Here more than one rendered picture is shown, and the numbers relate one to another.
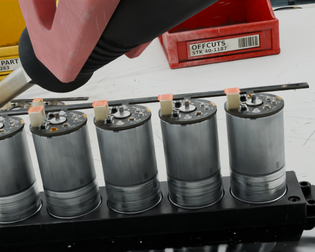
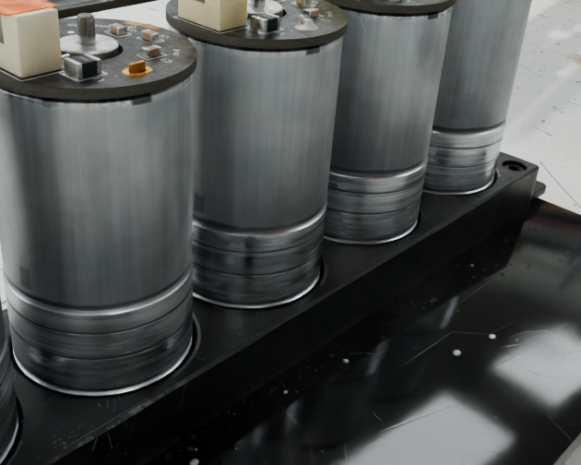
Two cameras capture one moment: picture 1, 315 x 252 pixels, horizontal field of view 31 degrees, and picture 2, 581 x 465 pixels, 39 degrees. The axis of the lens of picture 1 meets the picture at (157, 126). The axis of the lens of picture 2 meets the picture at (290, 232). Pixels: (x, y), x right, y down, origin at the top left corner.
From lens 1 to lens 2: 0.20 m
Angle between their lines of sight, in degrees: 49
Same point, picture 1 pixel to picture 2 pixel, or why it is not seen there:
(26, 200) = (9, 380)
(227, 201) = (432, 204)
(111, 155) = (281, 135)
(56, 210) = (118, 371)
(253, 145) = (505, 56)
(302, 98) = not seen: hidden behind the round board
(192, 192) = (408, 197)
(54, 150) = (150, 150)
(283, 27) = not seen: outside the picture
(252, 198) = (475, 183)
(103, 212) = (227, 322)
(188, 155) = (422, 100)
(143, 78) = not seen: outside the picture
